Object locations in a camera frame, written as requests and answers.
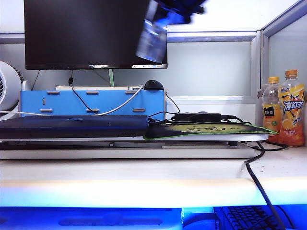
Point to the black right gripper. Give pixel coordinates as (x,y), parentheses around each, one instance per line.
(180,10)

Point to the clear mineral water bottle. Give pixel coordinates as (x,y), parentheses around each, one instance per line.
(152,40)

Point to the small orange juice bottle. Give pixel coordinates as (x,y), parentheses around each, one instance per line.
(271,112)

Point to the large iced tea bottle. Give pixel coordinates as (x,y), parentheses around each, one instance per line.
(292,115)

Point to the dark closed laptop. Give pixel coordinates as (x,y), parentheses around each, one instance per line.
(72,125)

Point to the black computer mouse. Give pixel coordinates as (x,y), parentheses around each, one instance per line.
(153,85)

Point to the green monitor stand strip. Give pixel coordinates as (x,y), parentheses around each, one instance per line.
(111,77)

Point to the black computer monitor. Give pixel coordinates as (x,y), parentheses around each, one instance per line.
(84,33)

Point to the black power adapter brick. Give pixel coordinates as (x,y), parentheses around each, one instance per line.
(196,117)

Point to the black green-edged mouse pad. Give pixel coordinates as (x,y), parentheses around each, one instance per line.
(227,130)

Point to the white raised desk platform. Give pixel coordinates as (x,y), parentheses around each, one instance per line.
(120,153)

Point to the white round desk fan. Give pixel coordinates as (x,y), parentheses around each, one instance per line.
(9,91)

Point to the black keyboard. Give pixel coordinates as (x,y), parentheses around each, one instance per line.
(247,218)

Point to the grey aluminium partition frame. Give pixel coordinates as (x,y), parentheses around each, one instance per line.
(211,36)

